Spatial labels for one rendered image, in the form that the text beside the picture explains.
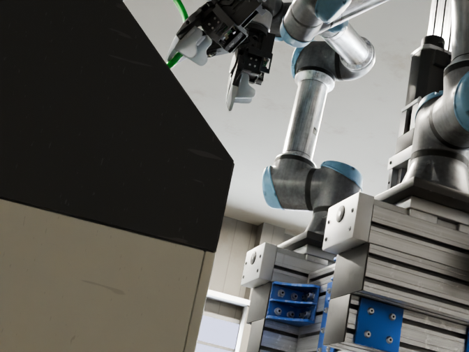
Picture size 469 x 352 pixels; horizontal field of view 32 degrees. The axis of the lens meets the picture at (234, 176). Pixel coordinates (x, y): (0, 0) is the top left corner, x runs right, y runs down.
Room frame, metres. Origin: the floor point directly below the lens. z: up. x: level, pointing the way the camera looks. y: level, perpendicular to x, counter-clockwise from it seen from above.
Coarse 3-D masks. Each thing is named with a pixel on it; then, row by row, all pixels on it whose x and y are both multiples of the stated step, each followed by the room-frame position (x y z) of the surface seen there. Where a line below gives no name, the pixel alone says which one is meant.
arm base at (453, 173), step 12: (420, 156) 1.48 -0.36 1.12; (432, 156) 1.46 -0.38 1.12; (444, 156) 1.46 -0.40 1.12; (456, 156) 1.46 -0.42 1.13; (408, 168) 1.52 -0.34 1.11; (420, 168) 1.47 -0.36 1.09; (432, 168) 1.46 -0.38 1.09; (444, 168) 1.45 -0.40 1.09; (456, 168) 1.46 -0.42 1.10; (432, 180) 1.45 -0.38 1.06; (444, 180) 1.44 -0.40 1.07; (456, 180) 1.45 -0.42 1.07; (468, 180) 1.49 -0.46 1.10; (468, 192) 1.46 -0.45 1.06
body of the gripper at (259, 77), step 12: (252, 24) 1.63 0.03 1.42; (252, 36) 1.65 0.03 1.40; (264, 36) 1.65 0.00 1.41; (240, 48) 1.62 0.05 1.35; (252, 48) 1.63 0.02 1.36; (264, 48) 1.65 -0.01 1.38; (252, 60) 1.64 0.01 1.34; (264, 60) 1.66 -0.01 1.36; (252, 72) 1.64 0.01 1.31; (264, 72) 1.64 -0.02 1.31
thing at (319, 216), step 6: (318, 210) 1.96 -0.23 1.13; (324, 210) 1.95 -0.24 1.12; (312, 216) 2.00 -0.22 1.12; (318, 216) 1.96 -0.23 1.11; (324, 216) 1.94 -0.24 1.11; (312, 222) 1.97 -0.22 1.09; (318, 222) 1.95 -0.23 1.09; (324, 222) 1.94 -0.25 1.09; (306, 228) 1.98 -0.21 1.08; (312, 228) 1.95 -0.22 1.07; (318, 228) 1.94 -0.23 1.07; (324, 228) 1.94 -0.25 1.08; (324, 234) 1.92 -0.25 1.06
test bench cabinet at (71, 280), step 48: (0, 240) 1.21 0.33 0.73; (48, 240) 1.22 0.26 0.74; (96, 240) 1.23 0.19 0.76; (144, 240) 1.24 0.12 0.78; (0, 288) 1.21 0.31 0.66; (48, 288) 1.22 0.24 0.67; (96, 288) 1.23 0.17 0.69; (144, 288) 1.25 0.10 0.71; (192, 288) 1.26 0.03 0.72; (0, 336) 1.21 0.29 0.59; (48, 336) 1.23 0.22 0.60; (96, 336) 1.24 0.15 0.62; (144, 336) 1.25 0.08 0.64; (192, 336) 1.26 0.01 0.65
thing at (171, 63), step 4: (172, 0) 1.46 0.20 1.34; (176, 0) 1.45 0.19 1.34; (180, 0) 1.45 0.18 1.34; (176, 4) 1.45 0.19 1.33; (180, 4) 1.45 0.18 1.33; (180, 8) 1.45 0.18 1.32; (184, 8) 1.45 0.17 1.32; (180, 12) 1.45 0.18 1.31; (184, 12) 1.45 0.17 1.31; (184, 16) 1.44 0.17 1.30; (184, 20) 1.44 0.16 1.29; (176, 56) 1.44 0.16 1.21; (180, 56) 1.45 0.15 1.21; (172, 60) 1.45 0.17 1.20; (176, 60) 1.45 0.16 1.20; (168, 64) 1.45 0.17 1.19; (172, 64) 1.45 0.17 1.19
